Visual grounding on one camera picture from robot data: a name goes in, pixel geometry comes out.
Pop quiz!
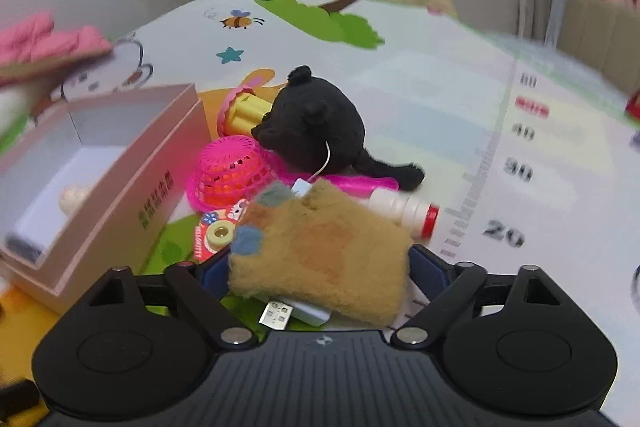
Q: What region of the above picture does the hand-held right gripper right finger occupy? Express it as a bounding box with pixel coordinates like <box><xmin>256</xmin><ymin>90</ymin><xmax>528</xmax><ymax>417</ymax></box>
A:
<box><xmin>392</xmin><ymin>244</ymin><xmax>563</xmax><ymax>348</ymax></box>

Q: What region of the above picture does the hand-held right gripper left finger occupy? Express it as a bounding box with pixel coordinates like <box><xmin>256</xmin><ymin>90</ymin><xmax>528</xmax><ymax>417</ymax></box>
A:
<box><xmin>89</xmin><ymin>257</ymin><xmax>258</xmax><ymax>350</ymax></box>

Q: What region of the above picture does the toy sticker card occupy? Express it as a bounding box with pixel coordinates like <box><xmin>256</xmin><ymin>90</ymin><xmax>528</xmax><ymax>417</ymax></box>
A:
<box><xmin>192</xmin><ymin>199</ymin><xmax>251</xmax><ymax>263</ymax></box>

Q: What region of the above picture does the white bottle with red cap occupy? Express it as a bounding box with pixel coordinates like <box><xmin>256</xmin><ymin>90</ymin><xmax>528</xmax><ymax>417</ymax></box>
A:
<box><xmin>367</xmin><ymin>188</ymin><xmax>441</xmax><ymax>240</ymax></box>

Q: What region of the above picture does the tan plush pouch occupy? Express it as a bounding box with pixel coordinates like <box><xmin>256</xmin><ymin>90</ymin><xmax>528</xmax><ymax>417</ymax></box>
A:
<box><xmin>227</xmin><ymin>178</ymin><xmax>412</xmax><ymax>327</ymax></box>

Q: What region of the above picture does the white USB cable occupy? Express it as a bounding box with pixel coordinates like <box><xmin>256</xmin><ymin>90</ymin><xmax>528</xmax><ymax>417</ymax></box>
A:
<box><xmin>259</xmin><ymin>142</ymin><xmax>335</xmax><ymax>333</ymax></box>

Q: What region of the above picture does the pink plastic tray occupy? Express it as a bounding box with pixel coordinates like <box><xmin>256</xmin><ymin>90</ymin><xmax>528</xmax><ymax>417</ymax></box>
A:
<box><xmin>280</xmin><ymin>172</ymin><xmax>401</xmax><ymax>195</ymax></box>

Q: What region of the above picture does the pink cardboard box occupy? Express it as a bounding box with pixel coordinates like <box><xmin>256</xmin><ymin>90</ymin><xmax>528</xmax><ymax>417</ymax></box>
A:
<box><xmin>0</xmin><ymin>83</ymin><xmax>212</xmax><ymax>315</ymax></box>

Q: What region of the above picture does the black plush toy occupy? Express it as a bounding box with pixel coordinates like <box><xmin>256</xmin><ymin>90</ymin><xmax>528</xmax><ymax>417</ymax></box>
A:
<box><xmin>250</xmin><ymin>66</ymin><xmax>426</xmax><ymax>190</ymax></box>

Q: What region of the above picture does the small cream egg toy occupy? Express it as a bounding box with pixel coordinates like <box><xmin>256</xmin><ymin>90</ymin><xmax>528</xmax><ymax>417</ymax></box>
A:
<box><xmin>59</xmin><ymin>185</ymin><xmax>91</xmax><ymax>212</ymax></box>

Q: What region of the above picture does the white paper box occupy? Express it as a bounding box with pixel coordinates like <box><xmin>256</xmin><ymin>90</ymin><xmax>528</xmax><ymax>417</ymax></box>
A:
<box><xmin>10</xmin><ymin>147</ymin><xmax>126</xmax><ymax>258</ymax></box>

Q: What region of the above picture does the yellow toy with pink frill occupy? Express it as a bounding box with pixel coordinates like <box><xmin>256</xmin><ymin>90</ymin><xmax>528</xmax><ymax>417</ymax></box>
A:
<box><xmin>216</xmin><ymin>87</ymin><xmax>273</xmax><ymax>138</ymax></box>

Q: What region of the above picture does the printed cartoon play mat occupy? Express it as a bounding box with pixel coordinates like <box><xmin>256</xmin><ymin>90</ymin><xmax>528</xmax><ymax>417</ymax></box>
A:
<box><xmin>0</xmin><ymin>0</ymin><xmax>640</xmax><ymax>427</ymax></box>

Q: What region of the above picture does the pink towel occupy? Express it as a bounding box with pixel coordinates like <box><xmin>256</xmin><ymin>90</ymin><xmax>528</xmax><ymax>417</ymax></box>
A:
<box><xmin>0</xmin><ymin>12</ymin><xmax>113</xmax><ymax>78</ymax></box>

